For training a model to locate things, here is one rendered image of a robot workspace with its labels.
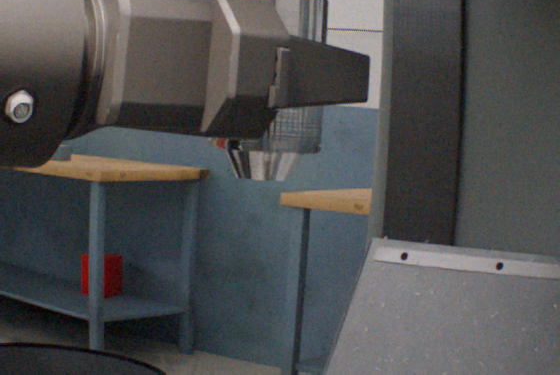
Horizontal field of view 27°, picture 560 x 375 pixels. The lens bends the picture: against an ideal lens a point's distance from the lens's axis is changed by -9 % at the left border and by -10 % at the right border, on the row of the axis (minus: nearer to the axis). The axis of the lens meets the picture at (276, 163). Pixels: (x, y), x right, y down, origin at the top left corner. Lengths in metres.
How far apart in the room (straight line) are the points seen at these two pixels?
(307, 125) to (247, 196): 5.20
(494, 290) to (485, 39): 0.18
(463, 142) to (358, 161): 4.51
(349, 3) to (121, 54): 5.03
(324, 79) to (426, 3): 0.41
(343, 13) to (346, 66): 4.96
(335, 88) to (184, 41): 0.08
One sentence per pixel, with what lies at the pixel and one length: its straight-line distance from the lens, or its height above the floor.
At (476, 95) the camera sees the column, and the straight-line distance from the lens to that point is 0.90.
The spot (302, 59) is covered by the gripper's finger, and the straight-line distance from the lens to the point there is 0.51.
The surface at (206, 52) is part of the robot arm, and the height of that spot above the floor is 1.24.
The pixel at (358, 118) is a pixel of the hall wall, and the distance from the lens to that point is 5.41.
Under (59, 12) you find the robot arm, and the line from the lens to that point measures 0.45.
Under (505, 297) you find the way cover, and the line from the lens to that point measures 0.87.
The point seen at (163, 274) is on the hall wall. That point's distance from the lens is 6.06.
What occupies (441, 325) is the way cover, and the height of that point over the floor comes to 1.07.
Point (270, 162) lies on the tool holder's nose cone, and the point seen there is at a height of 1.20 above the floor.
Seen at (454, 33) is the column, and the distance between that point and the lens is 0.91.
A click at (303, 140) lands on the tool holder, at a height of 1.21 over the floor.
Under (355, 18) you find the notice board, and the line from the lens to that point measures 5.45.
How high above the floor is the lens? 1.22
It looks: 3 degrees down
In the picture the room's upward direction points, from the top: 4 degrees clockwise
